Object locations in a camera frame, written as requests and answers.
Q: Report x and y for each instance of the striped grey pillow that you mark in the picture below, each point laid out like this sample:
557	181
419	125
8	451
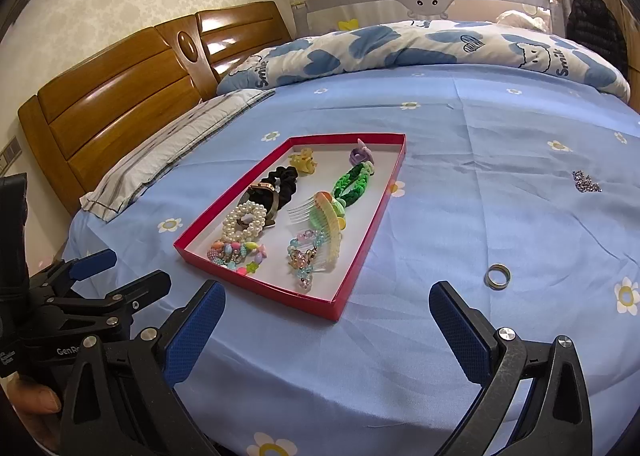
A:
165	146

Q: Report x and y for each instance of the blue heart print quilt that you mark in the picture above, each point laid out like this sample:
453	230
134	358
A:
400	48

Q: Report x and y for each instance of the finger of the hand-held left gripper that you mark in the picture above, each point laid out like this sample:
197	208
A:
92	263
130	293

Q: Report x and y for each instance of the wooden wardrobe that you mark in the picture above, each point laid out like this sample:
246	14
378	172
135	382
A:
627	36

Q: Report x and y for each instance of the pastel translucent hair comb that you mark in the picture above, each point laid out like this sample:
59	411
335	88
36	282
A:
327	226

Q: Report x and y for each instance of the yellow butterfly decoration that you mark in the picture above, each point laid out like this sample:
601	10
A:
349	25

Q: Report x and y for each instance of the rhinestone hair clip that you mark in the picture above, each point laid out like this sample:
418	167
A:
587	182

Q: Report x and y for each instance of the black fabric scrunchie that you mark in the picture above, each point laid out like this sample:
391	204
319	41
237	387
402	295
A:
285	181

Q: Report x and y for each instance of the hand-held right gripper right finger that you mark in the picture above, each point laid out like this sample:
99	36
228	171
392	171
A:
462	336

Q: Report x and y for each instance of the black puffer jacket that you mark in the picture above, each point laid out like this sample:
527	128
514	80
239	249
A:
597	26

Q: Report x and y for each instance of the wooden headboard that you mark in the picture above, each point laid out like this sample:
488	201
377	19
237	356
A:
110	111

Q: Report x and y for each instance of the yellow translucent hair claw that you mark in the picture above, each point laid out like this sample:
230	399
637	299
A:
302	161

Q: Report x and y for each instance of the red shallow box tray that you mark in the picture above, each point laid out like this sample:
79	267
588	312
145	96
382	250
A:
315	181

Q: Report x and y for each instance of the wall socket panel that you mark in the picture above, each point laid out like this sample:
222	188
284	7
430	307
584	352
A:
9	156

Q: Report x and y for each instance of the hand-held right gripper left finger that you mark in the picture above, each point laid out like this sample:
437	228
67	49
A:
195	336

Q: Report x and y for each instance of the person's left hand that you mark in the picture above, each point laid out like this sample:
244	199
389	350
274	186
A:
37	398

